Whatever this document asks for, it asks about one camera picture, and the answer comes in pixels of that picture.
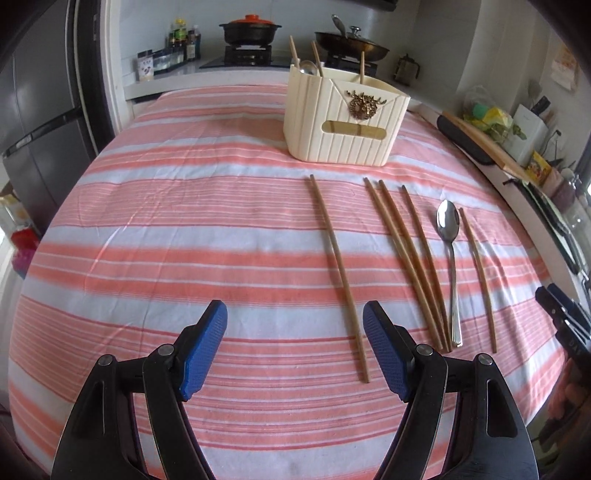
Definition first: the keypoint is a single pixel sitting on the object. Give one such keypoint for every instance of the black gas stove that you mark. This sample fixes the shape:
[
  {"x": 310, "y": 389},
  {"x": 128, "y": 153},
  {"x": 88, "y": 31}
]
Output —
[{"x": 235, "y": 57}]

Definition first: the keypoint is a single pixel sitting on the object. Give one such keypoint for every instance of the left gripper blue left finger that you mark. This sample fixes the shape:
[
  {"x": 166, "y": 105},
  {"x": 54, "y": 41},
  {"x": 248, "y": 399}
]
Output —
[{"x": 197, "y": 347}]

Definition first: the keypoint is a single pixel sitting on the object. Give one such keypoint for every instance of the black spice jar rack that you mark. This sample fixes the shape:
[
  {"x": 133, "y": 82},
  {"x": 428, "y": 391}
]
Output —
[{"x": 171, "y": 58}]

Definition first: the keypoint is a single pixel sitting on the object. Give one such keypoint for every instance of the right hand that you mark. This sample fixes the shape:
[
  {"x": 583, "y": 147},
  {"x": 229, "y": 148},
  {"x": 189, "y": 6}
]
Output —
[{"x": 567, "y": 392}]

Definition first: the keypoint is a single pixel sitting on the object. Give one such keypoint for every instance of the white knife block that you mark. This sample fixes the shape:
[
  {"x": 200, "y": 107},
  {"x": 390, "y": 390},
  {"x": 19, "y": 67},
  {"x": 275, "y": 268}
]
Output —
[{"x": 527, "y": 132}]

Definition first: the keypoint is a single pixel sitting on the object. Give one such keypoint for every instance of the plastic bag with produce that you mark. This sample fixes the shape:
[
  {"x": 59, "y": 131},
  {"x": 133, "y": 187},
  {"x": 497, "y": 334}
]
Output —
[{"x": 481, "y": 111}]

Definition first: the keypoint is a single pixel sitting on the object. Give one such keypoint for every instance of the yellow snack packet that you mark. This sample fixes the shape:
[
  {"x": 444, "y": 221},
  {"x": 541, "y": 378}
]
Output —
[{"x": 538, "y": 169}]

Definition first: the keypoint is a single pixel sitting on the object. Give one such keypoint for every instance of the green label sauce bottle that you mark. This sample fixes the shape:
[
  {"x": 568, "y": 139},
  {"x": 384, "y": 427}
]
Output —
[{"x": 180, "y": 39}]

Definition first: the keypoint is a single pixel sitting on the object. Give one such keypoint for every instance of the wok with glass lid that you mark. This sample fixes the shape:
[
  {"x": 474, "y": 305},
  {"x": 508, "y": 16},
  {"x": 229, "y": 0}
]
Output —
[{"x": 348, "y": 42}]

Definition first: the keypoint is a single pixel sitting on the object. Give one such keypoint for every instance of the spice jar white label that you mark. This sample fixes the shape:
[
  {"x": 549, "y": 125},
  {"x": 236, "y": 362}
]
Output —
[{"x": 144, "y": 66}]

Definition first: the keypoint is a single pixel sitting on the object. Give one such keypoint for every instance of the silver spoon in holder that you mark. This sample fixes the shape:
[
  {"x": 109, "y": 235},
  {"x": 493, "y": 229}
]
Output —
[{"x": 308, "y": 67}]

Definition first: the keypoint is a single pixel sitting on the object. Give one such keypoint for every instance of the pink striped table cloth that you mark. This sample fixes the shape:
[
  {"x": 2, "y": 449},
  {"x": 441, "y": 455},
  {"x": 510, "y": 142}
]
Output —
[{"x": 198, "y": 199}]

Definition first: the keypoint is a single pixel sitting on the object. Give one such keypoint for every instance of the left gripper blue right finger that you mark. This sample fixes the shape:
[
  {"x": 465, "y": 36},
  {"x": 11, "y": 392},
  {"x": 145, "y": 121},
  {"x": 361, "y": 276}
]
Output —
[{"x": 394, "y": 356}]

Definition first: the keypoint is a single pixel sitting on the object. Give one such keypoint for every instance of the black pot orange lid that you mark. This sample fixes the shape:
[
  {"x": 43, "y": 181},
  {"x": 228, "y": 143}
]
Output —
[{"x": 250, "y": 30}]

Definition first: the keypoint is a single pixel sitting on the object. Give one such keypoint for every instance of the cream utensil holder box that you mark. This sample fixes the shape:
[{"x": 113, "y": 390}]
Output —
[{"x": 340, "y": 117}]

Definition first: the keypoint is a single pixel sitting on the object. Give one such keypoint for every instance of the wooden cutting board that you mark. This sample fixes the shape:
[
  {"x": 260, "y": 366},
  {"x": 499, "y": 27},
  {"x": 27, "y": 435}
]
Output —
[{"x": 502, "y": 160}]

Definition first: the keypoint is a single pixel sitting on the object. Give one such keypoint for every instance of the dark glass french press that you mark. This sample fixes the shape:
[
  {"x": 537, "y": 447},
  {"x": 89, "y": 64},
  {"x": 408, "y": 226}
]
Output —
[{"x": 407, "y": 70}]

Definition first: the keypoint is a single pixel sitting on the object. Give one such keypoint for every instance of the grey refrigerator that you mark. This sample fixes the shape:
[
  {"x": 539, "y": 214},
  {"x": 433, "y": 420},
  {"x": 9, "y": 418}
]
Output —
[{"x": 50, "y": 123}]

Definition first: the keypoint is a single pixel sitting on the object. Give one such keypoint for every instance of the silver metal spoon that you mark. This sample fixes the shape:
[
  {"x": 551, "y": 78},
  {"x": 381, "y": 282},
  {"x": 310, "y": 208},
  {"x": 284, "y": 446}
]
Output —
[{"x": 448, "y": 228}]

